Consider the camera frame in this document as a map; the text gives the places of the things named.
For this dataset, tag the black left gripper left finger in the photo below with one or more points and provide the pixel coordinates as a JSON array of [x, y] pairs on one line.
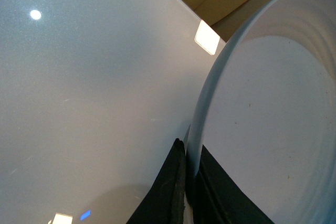
[[164, 203]]

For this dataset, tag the white round plate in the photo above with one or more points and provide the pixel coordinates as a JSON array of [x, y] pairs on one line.
[[264, 124]]

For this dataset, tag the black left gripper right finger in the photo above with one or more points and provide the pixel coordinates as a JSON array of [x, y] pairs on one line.
[[215, 198]]

